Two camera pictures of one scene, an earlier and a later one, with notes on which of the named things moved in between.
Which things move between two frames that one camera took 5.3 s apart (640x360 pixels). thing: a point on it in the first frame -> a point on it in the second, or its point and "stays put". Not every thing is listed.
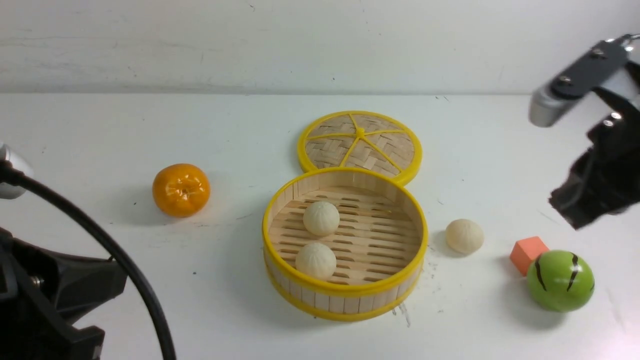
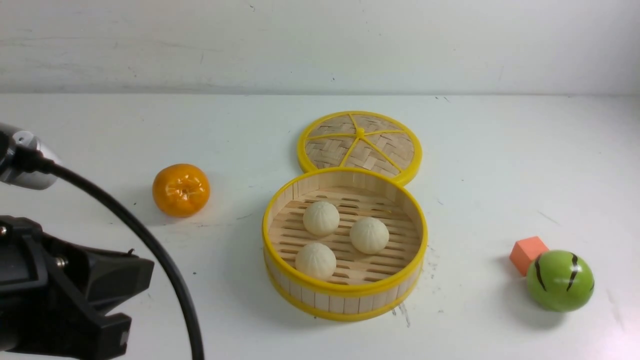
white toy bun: [463, 236] -> [369, 235]
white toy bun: [317, 259] stays put
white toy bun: [321, 218] stays put
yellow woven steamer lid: [371, 140] stays put
